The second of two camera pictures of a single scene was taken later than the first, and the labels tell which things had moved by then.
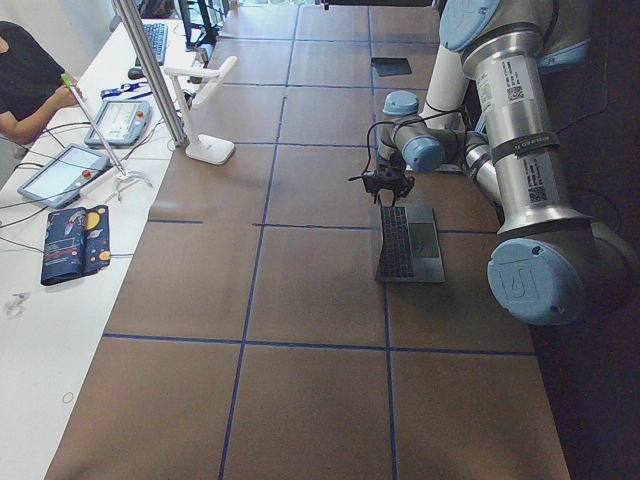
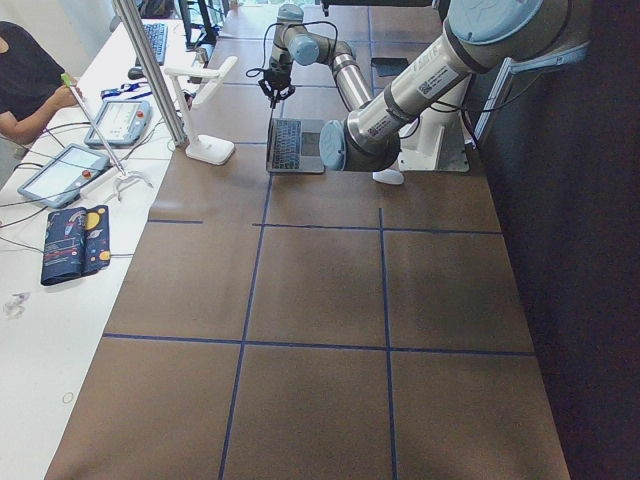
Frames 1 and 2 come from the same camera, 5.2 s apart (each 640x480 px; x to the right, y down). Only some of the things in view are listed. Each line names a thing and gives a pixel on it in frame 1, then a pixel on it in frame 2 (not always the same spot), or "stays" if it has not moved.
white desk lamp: (209, 149) stays
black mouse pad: (391, 66) stays
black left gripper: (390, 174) -> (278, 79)
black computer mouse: (135, 73) stays
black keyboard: (157, 36) stays
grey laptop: (409, 248) -> (298, 146)
